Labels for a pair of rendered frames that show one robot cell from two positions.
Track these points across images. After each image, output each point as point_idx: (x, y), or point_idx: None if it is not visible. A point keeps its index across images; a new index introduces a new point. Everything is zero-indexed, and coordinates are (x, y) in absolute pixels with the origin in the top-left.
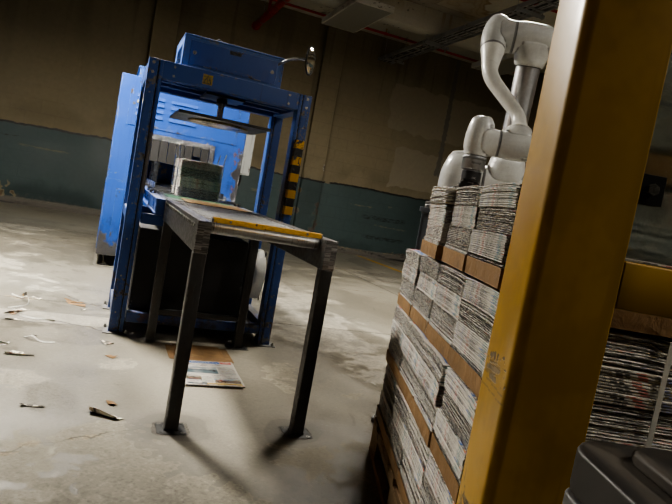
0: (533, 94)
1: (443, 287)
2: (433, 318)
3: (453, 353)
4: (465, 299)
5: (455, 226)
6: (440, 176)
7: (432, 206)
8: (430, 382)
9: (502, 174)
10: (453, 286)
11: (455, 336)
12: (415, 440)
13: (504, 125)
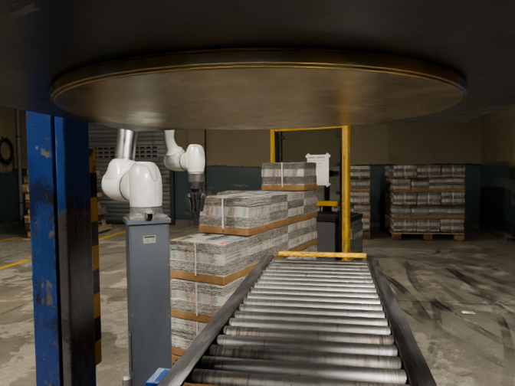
0: None
1: (276, 237)
2: (273, 253)
3: (292, 250)
4: (290, 231)
5: (275, 211)
6: (159, 188)
7: (253, 208)
8: None
9: None
10: (282, 233)
11: (290, 245)
12: None
13: (135, 137)
